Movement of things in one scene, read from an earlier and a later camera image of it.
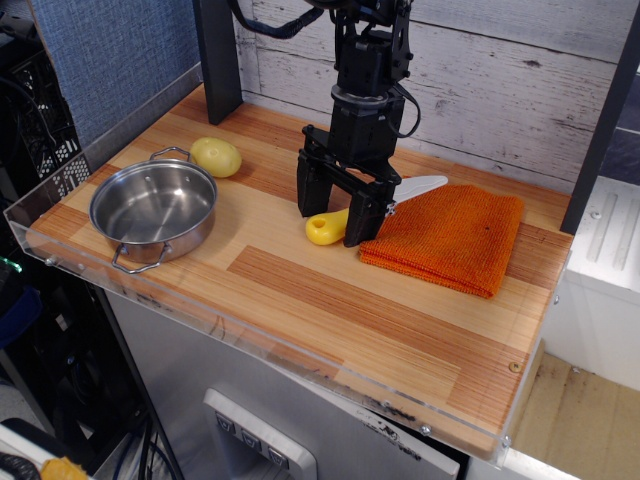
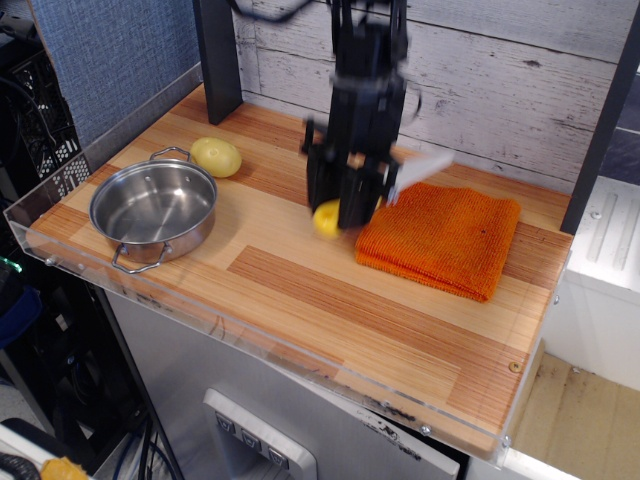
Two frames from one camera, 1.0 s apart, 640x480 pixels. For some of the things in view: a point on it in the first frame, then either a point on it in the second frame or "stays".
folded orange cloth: x=465 y=238 stays
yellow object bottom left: x=62 y=468 stays
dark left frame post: x=217 y=30 stays
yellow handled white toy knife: x=331 y=226 to x=400 y=171
